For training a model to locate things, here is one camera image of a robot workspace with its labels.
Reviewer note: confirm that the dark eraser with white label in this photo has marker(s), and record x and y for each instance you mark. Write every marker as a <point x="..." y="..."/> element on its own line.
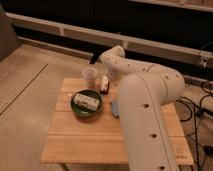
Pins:
<point x="104" y="85"/>

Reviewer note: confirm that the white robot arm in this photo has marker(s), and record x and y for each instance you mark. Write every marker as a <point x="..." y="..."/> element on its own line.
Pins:
<point x="141" y="93"/>

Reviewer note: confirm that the blue sponge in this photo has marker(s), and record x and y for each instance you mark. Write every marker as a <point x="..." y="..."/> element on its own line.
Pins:
<point x="115" y="110"/>

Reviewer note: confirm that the clear plastic cup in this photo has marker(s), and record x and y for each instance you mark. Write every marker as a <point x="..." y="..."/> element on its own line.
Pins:
<point x="90" y="75"/>

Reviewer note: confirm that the green bowl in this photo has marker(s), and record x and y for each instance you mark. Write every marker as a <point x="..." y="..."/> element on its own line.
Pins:
<point x="82" y="111"/>

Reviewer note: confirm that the wooden table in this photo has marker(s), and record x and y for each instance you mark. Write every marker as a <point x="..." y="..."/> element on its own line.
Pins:
<point x="100" y="139"/>

